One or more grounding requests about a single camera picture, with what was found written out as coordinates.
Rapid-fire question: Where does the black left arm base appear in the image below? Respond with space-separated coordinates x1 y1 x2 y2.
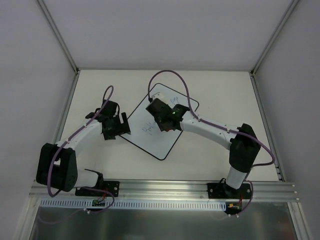
75 180 120 198

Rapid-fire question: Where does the aluminium corner post left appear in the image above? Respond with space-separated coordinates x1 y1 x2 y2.
35 0 79 74

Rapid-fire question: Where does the aluminium corner post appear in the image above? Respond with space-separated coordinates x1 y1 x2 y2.
35 0 79 74
250 0 301 76

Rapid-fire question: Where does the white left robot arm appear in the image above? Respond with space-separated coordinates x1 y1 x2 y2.
36 100 131 196

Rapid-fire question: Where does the white slotted cable duct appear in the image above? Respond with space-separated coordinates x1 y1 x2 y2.
39 198 227 212

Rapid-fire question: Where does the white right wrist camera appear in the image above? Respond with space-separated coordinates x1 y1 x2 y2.
151 92 166 102

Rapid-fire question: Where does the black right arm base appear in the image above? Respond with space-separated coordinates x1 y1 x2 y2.
206 178 252 200

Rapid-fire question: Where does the white whiteboard black frame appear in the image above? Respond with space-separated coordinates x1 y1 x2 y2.
121 83 189 161

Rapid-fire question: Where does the aluminium front rail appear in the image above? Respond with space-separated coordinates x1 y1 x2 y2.
28 177 300 202

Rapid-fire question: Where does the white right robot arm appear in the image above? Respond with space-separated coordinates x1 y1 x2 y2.
146 98 261 198

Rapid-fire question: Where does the aluminium corner post right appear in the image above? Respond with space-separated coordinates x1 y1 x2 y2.
250 0 301 76

